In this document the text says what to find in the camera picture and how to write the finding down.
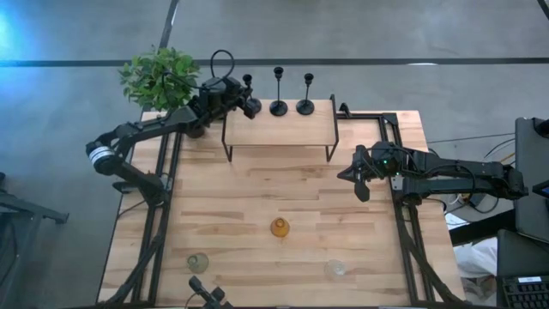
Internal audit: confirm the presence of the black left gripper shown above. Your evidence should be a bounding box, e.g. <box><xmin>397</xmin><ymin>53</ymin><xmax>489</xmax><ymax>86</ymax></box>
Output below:
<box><xmin>195</xmin><ymin>76</ymin><xmax>259</xmax><ymax>122</ymax></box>

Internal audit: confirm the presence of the black case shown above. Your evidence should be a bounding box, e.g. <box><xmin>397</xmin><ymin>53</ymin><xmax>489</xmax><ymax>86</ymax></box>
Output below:
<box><xmin>496</xmin><ymin>229</ymin><xmax>549</xmax><ymax>280</ymax></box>

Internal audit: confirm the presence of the black plant pot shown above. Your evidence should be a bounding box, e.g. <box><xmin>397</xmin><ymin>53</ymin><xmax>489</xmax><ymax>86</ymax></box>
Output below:
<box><xmin>184</xmin><ymin>122</ymin><xmax>207</xmax><ymax>140</ymax></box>

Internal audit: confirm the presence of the tall black candlestick holder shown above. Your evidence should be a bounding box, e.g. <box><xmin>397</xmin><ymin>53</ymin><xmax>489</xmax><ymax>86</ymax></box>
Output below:
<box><xmin>268</xmin><ymin>66</ymin><xmax>289</xmax><ymax>118</ymax></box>

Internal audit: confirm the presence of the wooden shelf with black frame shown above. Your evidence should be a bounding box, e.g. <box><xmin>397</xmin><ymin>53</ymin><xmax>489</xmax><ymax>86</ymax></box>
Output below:
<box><xmin>220</xmin><ymin>93</ymin><xmax>341</xmax><ymax>164</ymax></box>

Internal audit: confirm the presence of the black keyboard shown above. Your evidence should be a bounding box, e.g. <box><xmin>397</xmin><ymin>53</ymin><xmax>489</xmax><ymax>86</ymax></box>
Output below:
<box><xmin>497</xmin><ymin>274</ymin><xmax>549</xmax><ymax>309</ymax></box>

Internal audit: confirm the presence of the black aluminium table frame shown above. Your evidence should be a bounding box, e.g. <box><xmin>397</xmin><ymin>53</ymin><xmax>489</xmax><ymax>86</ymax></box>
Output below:
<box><xmin>97</xmin><ymin>110</ymin><xmax>471</xmax><ymax>308</ymax></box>

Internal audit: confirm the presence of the green leafy plant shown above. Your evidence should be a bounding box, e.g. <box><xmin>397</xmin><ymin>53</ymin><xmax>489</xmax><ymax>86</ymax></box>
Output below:
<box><xmin>118</xmin><ymin>45</ymin><xmax>202</xmax><ymax>113</ymax></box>

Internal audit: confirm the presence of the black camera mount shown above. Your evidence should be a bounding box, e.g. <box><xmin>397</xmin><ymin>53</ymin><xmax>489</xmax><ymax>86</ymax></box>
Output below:
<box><xmin>187</xmin><ymin>275</ymin><xmax>235</xmax><ymax>309</ymax></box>

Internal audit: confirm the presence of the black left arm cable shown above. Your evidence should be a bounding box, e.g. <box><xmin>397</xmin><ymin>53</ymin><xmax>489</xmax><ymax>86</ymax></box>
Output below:
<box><xmin>160</xmin><ymin>49</ymin><xmax>236</xmax><ymax>92</ymax></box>

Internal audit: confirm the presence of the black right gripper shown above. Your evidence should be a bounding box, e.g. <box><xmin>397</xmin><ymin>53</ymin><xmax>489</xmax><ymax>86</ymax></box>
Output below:
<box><xmin>336</xmin><ymin>140</ymin><xmax>407</xmax><ymax>203</ymax></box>

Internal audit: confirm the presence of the clear glass candle holder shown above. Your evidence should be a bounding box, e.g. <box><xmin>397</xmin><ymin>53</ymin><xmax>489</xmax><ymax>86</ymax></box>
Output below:
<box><xmin>323</xmin><ymin>258</ymin><xmax>347</xmax><ymax>279</ymax></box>

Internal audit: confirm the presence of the black monitor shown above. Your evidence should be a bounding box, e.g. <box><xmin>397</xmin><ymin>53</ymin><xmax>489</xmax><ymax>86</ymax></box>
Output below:
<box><xmin>514</xmin><ymin>116</ymin><xmax>549</xmax><ymax>244</ymax></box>

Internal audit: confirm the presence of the dark grey side table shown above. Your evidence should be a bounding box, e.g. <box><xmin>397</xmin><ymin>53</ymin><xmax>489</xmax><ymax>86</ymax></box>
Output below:
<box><xmin>0</xmin><ymin>170</ymin><xmax>70</xmax><ymax>309</ymax></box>

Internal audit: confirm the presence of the grey floor cable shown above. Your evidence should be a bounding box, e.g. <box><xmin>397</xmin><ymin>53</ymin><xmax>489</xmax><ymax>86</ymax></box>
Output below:
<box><xmin>426</xmin><ymin>132</ymin><xmax>516</xmax><ymax>145</ymax></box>

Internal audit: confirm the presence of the white plastic bag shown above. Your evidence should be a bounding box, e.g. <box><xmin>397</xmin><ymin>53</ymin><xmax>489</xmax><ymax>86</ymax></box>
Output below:
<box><xmin>453</xmin><ymin>238</ymin><xmax>501</xmax><ymax>306</ymax></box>

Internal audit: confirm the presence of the amber glass candle holder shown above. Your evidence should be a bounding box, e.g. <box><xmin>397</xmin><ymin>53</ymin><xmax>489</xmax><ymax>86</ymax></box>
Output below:
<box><xmin>269</xmin><ymin>217</ymin><xmax>291</xmax><ymax>239</ymax></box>

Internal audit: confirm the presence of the green glass candle holder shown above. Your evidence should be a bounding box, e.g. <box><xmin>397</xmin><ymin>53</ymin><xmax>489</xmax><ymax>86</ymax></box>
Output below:
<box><xmin>186</xmin><ymin>251</ymin><xmax>210</xmax><ymax>275</ymax></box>

